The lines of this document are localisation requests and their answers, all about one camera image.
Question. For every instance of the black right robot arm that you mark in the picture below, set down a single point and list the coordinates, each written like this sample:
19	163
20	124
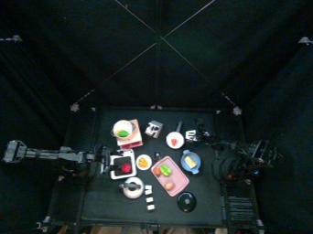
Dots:
244	158

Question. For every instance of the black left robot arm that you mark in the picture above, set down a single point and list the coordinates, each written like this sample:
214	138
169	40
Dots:
44	154

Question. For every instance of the green toy vegetable in pot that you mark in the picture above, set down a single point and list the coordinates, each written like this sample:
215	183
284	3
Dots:
122	133

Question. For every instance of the grey pot with lid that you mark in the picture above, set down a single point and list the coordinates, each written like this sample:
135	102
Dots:
133	187

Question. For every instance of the white toy pot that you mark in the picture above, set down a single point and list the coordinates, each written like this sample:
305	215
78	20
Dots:
123	128

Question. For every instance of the black round pot lid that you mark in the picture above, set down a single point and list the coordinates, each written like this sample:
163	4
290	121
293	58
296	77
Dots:
186	201

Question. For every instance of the white black toy block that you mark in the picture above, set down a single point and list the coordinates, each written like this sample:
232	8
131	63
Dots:
190	135

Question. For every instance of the red toy food ball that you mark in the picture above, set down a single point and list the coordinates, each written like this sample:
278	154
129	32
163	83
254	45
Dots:
126	168

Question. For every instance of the white toy frying pan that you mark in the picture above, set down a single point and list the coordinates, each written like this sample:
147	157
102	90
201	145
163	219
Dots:
175	139

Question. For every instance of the red toy food slice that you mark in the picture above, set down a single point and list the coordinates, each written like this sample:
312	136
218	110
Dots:
174	142

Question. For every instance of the pink toy stove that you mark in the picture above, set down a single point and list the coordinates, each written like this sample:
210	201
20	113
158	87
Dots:
134	140

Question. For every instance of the orange toy food piece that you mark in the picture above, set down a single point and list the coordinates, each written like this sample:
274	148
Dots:
143	163

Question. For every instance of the small white plate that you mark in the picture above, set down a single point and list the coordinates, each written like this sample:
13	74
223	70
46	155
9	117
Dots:
143	162

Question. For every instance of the blue toy baking dish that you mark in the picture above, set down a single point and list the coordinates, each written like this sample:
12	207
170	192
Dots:
190	161

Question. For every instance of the yellow toy butter block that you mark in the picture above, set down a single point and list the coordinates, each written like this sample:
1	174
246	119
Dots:
190	161

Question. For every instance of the silver toy toaster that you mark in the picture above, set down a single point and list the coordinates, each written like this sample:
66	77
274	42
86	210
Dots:
153	129

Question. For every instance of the red orange toy tomato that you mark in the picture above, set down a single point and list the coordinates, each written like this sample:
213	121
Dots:
157	171

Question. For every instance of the small black toy piece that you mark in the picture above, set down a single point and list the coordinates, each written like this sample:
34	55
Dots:
158	156

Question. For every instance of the white cube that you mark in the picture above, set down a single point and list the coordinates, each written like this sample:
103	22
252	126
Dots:
149	192
150	207
150	199
149	187

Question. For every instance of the pink cutting board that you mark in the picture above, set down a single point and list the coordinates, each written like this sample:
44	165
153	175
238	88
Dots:
173	178

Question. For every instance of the tan toy egg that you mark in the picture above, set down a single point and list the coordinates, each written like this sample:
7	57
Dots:
169	186

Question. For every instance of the white text label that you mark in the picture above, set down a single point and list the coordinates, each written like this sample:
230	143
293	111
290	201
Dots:
240	208

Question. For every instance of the grey frame bracket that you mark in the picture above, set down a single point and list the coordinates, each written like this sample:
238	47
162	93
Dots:
305	40
155	107
15	38
74	107
237	110

